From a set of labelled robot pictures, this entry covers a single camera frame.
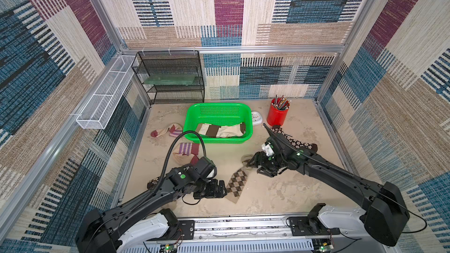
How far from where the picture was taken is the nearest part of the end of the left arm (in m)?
0.65

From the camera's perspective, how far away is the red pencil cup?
3.29ft

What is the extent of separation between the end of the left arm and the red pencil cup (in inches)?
20.5
